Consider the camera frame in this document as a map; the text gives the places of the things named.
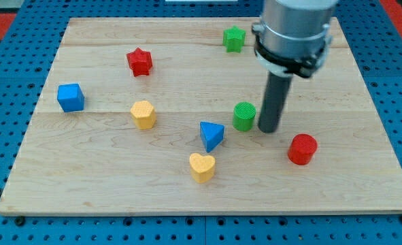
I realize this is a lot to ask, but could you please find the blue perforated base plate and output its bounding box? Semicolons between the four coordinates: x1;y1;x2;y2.
0;0;402;244

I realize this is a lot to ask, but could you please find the wooden board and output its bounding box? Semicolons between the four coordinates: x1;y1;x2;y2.
0;18;402;216

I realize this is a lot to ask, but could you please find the green cylinder block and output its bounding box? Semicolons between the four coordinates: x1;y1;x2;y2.
233;101;256;131

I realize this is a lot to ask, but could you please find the blue triangle block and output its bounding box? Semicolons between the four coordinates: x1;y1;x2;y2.
200;121;224;152

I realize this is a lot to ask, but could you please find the blue cube block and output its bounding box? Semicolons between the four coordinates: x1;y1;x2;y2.
57;83;84;112

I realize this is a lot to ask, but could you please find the yellow hexagon block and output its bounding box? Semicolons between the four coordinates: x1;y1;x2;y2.
130;101;156;130

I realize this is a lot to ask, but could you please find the yellow heart block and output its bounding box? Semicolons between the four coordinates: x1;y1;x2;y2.
189;153;216;184

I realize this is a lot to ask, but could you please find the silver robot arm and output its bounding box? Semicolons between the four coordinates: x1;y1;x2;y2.
252;0;337;78

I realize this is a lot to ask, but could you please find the red cylinder block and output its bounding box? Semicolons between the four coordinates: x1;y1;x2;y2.
287;133;318;165

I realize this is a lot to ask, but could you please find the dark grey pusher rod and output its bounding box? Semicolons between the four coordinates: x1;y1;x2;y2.
258;73;293;133

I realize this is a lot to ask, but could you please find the green star block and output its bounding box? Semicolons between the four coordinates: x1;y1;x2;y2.
222;26;246;53

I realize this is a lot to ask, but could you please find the red star block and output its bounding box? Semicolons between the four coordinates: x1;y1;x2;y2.
126;48;153;77

